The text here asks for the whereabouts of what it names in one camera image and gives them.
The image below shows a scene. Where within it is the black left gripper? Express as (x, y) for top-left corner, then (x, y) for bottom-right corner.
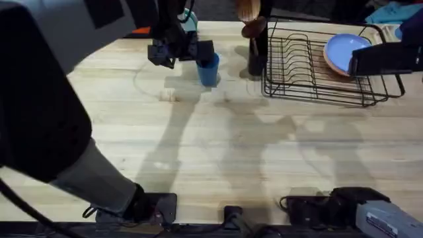
(147, 31), (215, 69)

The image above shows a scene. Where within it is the blue plastic cup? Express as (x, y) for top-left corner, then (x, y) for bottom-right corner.
(196, 52), (221, 88)

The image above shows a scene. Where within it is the teal round container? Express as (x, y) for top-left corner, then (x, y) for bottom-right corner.
(180, 7), (200, 33)

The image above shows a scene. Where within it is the blue plate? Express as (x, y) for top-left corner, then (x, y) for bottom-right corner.
(325, 33), (373, 74)

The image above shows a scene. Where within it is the pale plastic tray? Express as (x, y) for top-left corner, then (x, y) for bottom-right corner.
(371, 22), (403, 46)

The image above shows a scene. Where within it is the tan plate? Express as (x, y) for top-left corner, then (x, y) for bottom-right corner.
(323, 44), (352, 78)

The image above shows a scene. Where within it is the blue cloth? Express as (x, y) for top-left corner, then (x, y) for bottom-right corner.
(365, 1), (423, 25)

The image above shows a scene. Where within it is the orange flat object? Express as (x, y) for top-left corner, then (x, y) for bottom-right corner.
(131, 26), (152, 36)

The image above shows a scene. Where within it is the black cutlery holder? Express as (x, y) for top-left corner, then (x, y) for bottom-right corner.
(247, 0), (275, 77)

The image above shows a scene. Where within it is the dark brown wooden spoon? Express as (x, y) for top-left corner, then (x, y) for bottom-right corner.
(241, 15), (268, 57)

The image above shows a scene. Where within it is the pale wooden spatula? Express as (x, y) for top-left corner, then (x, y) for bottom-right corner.
(235, 0), (262, 23)

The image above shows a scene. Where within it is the black table clamp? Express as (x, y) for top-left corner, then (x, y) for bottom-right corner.
(223, 205), (245, 231)

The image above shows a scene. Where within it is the black wire dish rack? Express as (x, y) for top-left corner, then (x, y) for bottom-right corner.
(261, 15), (406, 108)

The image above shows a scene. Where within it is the black cable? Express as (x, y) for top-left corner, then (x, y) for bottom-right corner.
(0, 178), (87, 238)

